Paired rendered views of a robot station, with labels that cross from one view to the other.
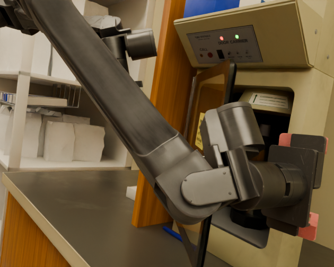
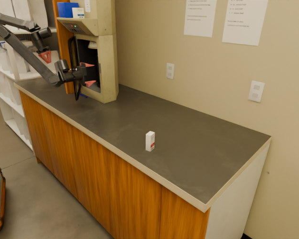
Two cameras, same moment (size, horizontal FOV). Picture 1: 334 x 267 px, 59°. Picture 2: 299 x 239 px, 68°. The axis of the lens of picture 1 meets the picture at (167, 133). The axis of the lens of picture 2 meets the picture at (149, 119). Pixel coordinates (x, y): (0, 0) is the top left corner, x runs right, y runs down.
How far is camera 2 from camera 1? 1.10 m
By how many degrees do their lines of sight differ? 22
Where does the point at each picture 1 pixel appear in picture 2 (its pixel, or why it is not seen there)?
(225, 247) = (93, 95)
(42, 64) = not seen: hidden behind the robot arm
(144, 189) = not seen: hidden behind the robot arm
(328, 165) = (138, 59)
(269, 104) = (94, 46)
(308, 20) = (89, 23)
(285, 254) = (107, 93)
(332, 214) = (142, 78)
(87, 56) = (24, 53)
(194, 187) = (51, 79)
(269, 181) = (67, 76)
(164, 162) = (45, 76)
